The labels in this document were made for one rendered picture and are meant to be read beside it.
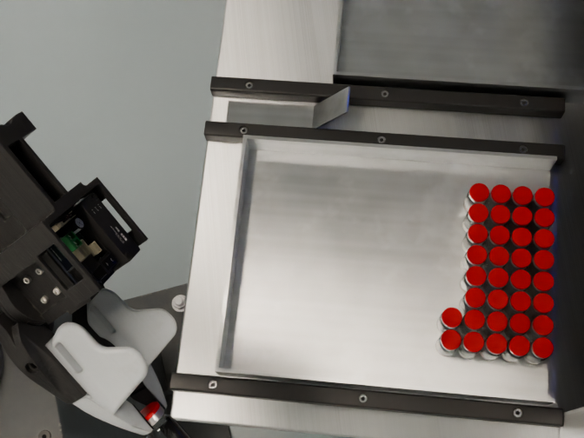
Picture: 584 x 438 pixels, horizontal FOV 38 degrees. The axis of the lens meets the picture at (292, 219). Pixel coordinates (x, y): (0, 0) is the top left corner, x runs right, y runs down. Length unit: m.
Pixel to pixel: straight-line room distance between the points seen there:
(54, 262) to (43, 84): 1.59
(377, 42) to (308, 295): 0.31
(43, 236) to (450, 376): 0.52
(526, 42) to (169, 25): 1.21
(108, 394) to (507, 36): 0.67
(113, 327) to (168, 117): 1.42
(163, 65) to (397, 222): 1.19
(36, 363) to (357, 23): 0.63
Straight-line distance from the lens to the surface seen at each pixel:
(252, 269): 0.93
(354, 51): 1.02
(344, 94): 0.94
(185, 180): 1.92
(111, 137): 2.00
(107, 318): 0.59
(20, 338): 0.54
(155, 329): 0.58
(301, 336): 0.91
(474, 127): 0.99
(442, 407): 0.89
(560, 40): 1.06
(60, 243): 0.50
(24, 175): 0.52
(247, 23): 1.05
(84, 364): 0.56
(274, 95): 0.98
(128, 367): 0.54
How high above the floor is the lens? 1.78
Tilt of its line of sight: 73 degrees down
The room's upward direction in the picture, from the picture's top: 11 degrees counter-clockwise
